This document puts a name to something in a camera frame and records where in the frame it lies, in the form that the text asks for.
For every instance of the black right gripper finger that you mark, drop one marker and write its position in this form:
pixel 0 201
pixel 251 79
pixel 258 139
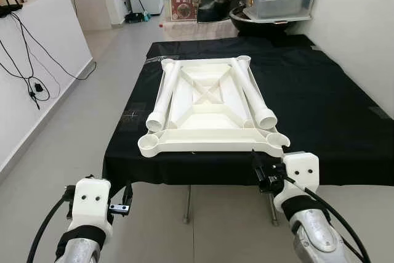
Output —
pixel 255 161

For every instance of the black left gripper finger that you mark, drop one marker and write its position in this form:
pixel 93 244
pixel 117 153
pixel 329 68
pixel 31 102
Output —
pixel 128 193

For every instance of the white plastic table top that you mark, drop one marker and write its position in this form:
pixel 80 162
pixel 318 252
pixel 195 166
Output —
pixel 209 115

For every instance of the clear tape cross patch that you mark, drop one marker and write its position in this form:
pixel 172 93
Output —
pixel 134 117

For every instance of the black table cloth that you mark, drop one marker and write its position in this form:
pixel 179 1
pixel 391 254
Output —
pixel 320 103

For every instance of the clear tape strip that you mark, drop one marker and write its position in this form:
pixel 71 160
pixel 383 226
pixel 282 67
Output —
pixel 151 60

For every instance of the black round basin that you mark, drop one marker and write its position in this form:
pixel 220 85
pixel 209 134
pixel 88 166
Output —
pixel 258 24

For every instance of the black power adapter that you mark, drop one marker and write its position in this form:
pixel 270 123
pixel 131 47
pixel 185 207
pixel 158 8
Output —
pixel 38 88

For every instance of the white low platform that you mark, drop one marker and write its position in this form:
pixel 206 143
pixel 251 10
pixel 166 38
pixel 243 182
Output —
pixel 197 30

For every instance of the clear plastic bin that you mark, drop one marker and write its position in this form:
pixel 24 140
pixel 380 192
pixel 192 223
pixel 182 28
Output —
pixel 280 3

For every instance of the red printed carton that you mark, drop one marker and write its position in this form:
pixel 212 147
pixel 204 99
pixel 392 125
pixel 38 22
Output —
pixel 184 5

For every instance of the black wifi router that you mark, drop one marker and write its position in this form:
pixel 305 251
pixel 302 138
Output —
pixel 9 1

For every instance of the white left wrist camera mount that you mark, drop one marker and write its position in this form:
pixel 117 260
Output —
pixel 91 204

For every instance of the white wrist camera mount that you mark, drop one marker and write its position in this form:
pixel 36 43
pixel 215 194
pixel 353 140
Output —
pixel 91 204
pixel 300 173

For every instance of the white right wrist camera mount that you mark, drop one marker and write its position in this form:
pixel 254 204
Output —
pixel 300 173

